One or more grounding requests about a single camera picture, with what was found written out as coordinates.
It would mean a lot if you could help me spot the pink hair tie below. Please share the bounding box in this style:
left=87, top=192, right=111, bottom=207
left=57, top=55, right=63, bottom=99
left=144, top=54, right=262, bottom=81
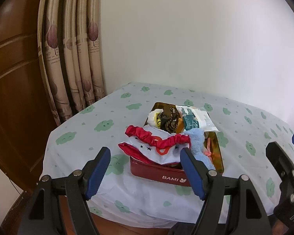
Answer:
left=203, top=138, right=215, bottom=164

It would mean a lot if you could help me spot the light blue towel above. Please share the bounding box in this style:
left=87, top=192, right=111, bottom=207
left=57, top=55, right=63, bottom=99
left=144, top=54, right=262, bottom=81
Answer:
left=183, top=128, right=215, bottom=170

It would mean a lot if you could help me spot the pastel tissue pack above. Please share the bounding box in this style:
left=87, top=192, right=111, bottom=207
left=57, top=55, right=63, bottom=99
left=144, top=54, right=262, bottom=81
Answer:
left=176, top=105, right=219, bottom=132

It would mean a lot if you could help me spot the black gold scrunchie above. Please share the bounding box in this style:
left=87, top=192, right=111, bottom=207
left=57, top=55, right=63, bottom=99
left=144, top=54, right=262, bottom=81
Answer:
left=160, top=105, right=184, bottom=134

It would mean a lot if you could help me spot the green patterned white tablecloth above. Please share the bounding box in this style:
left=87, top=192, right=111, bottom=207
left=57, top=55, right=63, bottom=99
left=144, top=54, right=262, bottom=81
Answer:
left=43, top=82, right=294, bottom=228

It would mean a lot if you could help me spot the brown wooden door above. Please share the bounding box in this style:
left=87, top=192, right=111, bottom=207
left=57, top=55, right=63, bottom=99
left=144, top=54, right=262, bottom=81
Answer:
left=0, top=0, right=56, bottom=191

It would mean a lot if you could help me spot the beige patterned curtain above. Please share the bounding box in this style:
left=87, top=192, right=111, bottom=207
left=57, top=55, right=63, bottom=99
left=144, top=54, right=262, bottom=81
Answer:
left=37, top=0, right=106, bottom=125

